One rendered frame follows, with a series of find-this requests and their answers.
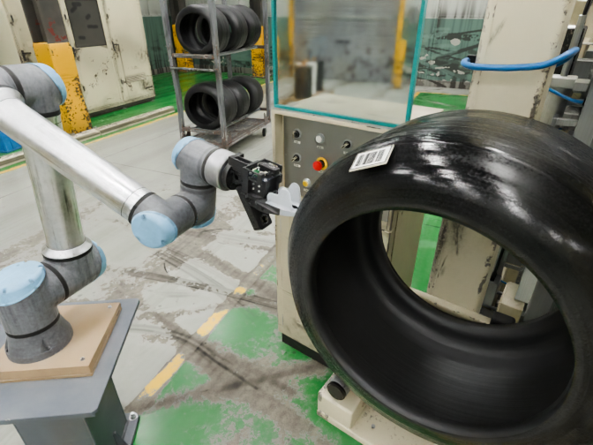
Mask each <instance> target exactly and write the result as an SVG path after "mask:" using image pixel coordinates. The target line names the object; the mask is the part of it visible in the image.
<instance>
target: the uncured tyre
mask: <svg viewBox="0 0 593 445"><path fill-rule="evenodd" d="M391 145H394V149H393V151H392V153H391V154H390V157H389V159H388V161H387V164H383V165H379V166H375V167H370V168H367V169H362V170H355V171H351V172H349V169H350V168H351V166H352V164H353V162H354V161H355V159H356V157H357V154H359V153H363V152H366V151H370V150H373V149H377V148H381V147H387V146H391ZM387 210H402V211H412V212H419V213H424V214H428V215H435V216H438V217H441V218H445V219H447V220H450V221H452V222H455V223H459V224H461V225H463V226H465V227H467V228H470V229H472V230H474V231H476V232H478V233H479V234H481V235H483V236H485V237H487V238H489V239H490V240H491V241H493V242H494V243H496V244H497V245H499V246H501V247H502V248H504V249H505V250H506V251H508V252H509V253H511V254H512V255H513V256H514V257H515V258H516V259H517V260H518V261H519V262H520V263H522V264H523V265H524V266H525V267H526V268H527V269H528V270H529V271H530V272H531V273H532V274H533V275H534V276H535V277H536V279H537V280H538V281H539V282H540V283H541V284H542V285H543V286H544V288H545V289H546V290H547V291H548V293H549V294H550V296H551V297H552V299H553V301H554V302H555V304H556V305H557V307H556V308H555V309H553V310H552V311H550V312H548V313H547V314H544V315H542V316H540V317H537V318H535V319H533V320H529V321H523V322H518V323H512V324H485V323H479V322H474V321H467V320H464V319H461V318H458V317H455V316H453V315H451V314H448V313H445V312H443V311H441V310H439V309H438V308H436V307H434V306H433V305H430V304H429V303H427V302H426V301H424V300H423V299H422V298H420V297H419V296H418V295H417V294H416V293H415V292H414V291H413V290H412V289H411V288H410V287H409V286H408V285H407V284H406V283H405V282H404V281H403V280H402V279H401V278H400V277H399V275H398V274H397V272H396V271H395V269H394V267H393V265H392V263H391V261H390V259H389V258H388V256H387V252H386V249H385V246H384V243H383V238H382V230H381V221H382V214H383V211H387ZM288 269H289V279H290V286H291V290H292V295H293V299H294V302H295V306H296V310H297V313H298V315H299V318H300V320H301V322H302V324H303V326H304V329H305V331H306V333H307V335H308V336H309V338H310V340H311V341H312V344H313V345H314V347H315V349H316V350H317V352H318V353H319V355H320V356H321V357H322V358H323V360H324V361H325V362H326V363H327V365H328V366H329V367H330V369H331V370H332V371H333V372H334V374H335V375H336V376H337V377H338V378H339V379H340V380H341V381H342V382H343V383H344V384H345V385H346V386H347V387H348V388H349V389H350V390H351V391H352V392H353V393H354V394H355V395H356V396H358V397H359V398H360V399H361V400H362V401H364V402H365V403H366V404H367V405H369V406H370V407H371V408H373V409H374V410H375V411H376V412H377V413H379V414H380V415H382V416H383V417H385V418H386V419H388V420H390V421H391V422H393V423H395V424H396V425H397V426H399V427H401V428H403V429H405V430H407V431H408V432H410V433H412V434H414V435H416V436H418V437H421V438H423V439H425V440H427V441H430V442H432V443H435V444H438V445H593V149H592V148H591V147H589V146H587V145H586V144H584V143H583V142H581V141H580V140H578V139H577V138H575V137H573V136H571V135H570V134H568V133H566V132H563V131H561V130H560V129H557V128H555V127H553V126H551V125H548V124H545V123H542V122H540V121H537V120H535V119H532V118H528V117H523V116H519V115H515V114H511V113H506V112H501V111H494V110H485V109H458V110H449V111H442V112H437V113H432V114H429V115H425V116H421V117H417V118H414V119H411V120H409V121H407V122H405V123H402V124H399V125H397V126H396V127H394V128H392V129H391V130H389V131H387V132H384V133H382V134H380V135H379V136H378V137H376V138H374V139H372V140H370V141H368V142H366V143H364V144H363V145H361V146H359V147H357V148H355V149H353V150H351V151H349V152H348V153H347V154H345V155H343V156H342V157H340V158H339V159H337V160H336V161H335V162H333V163H332V164H331V165H330V166H329V167H327V168H326V169H325V170H324V171H323V172H322V173H321V174H320V176H319V177H318V178H317V179H316V181H315V182H314V183H313V185H312V186H311V188H310V189H309V190H308V192H307V193H306V194H305V196H304V197H303V199H302V201H301V202H300V204H299V206H298V208H297V210H296V213H295V215H294V218H293V221H292V224H291V227H290V231H289V241H288Z"/></svg>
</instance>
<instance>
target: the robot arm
mask: <svg viewBox="0 0 593 445"><path fill-rule="evenodd" d="M66 98H67V91H66V87H65V85H64V82H63V80H62V79H61V77H60V76H59V75H58V74H57V73H56V71H55V70H53V69H52V68H51V67H49V66H48V65H46V64H40V63H35V64H33V63H24V64H6V65H0V131H1V132H3V133H4V134H6V135H7V136H9V137H10V138H11V139H13V140H15V141H16V142H17V143H19V144H20V145H21V146H22V149H23V153H24V156H25V160H26V166H27V169H28V173H29V177H30V180H31V184H32V187H33V191H34V197H35V201H36V205H37V207H38V211H39V215H40V218H41V225H42V228H43V232H44V236H45V239H46V243H45V244H44V245H43V247H42V248H41V254H42V257H43V260H42V261H40V262H38V261H34V260H29V261H27V262H24V261H21V262H18V263H15V264H12V265H10V266H8V267H6V268H3V269H2V271H0V321H1V323H2V325H3V328H4V331H5V334H6V338H5V346H4V351H5V354H6V356H7V358H8V359H9V360H10V361H11V362H13V363H16V364H32V363H35V362H39V361H42V360H44V359H46V358H50V357H52V356H54V355H55V354H57V353H58V352H59V351H61V350H62V349H63V348H64V347H65V346H66V345H67V344H68V343H69V342H70V341H71V339H72V337H73V330H72V327H71V323H70V322H69V321H67V320H66V319H65V318H64V317H63V316H62V315H61V314H60V312H59V310H58V307H57V306H58V305H59V304H60V303H62V302H63V301H65V300H66V299H67V298H69V297H70V296H72V295H73V294H75V293H76V292H78V291H79V290H81V289H83V288H84V287H86V286H87V285H88V284H89V283H92V282H94V281H95V280H96V279H97V278H98V277H99V276H101V275H102V274H103V273H104V271H105V270H106V267H107V263H106V262H107V260H106V256H105V253H104V251H103V250H102V249H101V247H100V246H97V244H96V243H95V242H94V241H93V240H91V239H90V238H89V237H87V236H84V231H83V227H82V222H81V218H80V213H79V205H78V201H77V196H76V192H75V187H74V183H75V184H76V185H78V186H79V187H81V188H82V189H83V190H85V191H86V192H88V193H90V194H91V195H92V196H94V197H95V198H96V199H97V200H99V201H100V202H102V203H103V204H105V205H106V206H107V207H109V208H111V209H112V210H113V211H115V212H116V213H118V214H119V215H121V216H122V217H123V218H124V219H126V220H127V222H128V223H130V224H131V230H132V233H133V235H134V236H135V238H137V240H138V241H139V242H140V243H141V244H142V245H145V246H147V247H150V248H162V247H164V246H165V245H168V244H170V243H172V242H173V241H175V240H176V238H178V237H179V236H180V235H182V234H183V233H185V232H186V231H187V230H188V229H190V228H193V229H199V228H204V227H206V226H208V225H209V224H211V223H212V222H213V221H214V218H215V213H216V188H218V189H220V190H222V191H225V192H226V191H230V190H236V191H237V193H238V196H239V198H240V200H241V201H242V204H243V206H244V210H245V212H246V214H247V215H248V218H249V220H250V222H251V226H252V227H253V229H254V230H263V229H265V228H266V227H267V226H269V225H270V224H271V223H272V219H271V217H270V215H269V214H272V215H284V216H294V215H295V213H296V211H297V208H298V206H299V204H300V202H301V194H300V187H299V185H298V184H296V183H292V184H291V185H290V187H289V188H285V187H280V188H279V185H280V183H281V182H282V165H280V164H278V163H276V162H272V161H269V160H267V159H266V158H264V159H261V160H257V161H255V162H252V161H250V160H247V159H245V158H244V154H243V153H241V152H239V153H237V154H234V153H232V152H230V151H228V150H226V149H223V148H221V147H217V146H216V145H213V144H211V143H209V142H206V141H204V140H203V139H200V138H196V137H192V136H189V137H185V138H183V139H181V140H179V141H178V142H177V144H176V145H175V147H174V149H173V151H172V156H171V159H172V162H173V164H174V166H175V167H176V168H177V169H178V170H180V192H178V193H177V194H175V195H172V196H170V197H169V198H167V199H163V198H162V197H160V196H159V195H158V194H156V193H155V192H151V191H149V190H148V189H146V188H145V187H144V186H143V185H141V184H140V183H138V182H137V181H135V180H134V179H132V178H131V177H129V176H128V175H126V174H125V173H123V172H122V171H121V170H120V169H118V168H117V167H115V166H114V165H112V164H111V163H110V162H108V161H106V160H105V159H103V158H102V157H100V156H99V155H98V154H96V153H95V152H94V151H92V150H91V149H89V148H88V147H86V146H85V145H83V144H82V143H80V142H79V141H78V140H76V139H74V138H73V137H72V136H71V135H69V134H68V133H67V132H65V131H64V129H63V125H62V120H61V110H60V106H59V105H62V104H63V103H65V100H66ZM258 163H259V166H258ZM269 163H272V164H274V165H277V167H275V166H273V165H272V164H269Z"/></svg>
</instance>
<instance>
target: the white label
mask: <svg viewBox="0 0 593 445"><path fill-rule="evenodd" d="M393 149H394V145H391V146H387V147H381V148H377V149H373V150H370V151H366V152H363V153H359V154H357V157H356V159H355V161H354V162H353V164H352V166H351V168H350V169H349V172H351V171H355V170H362V169H367V168H370V167H375V166H379V165H383V164H387V161H388V159H389V157H390V154H391V153H392V151H393Z"/></svg>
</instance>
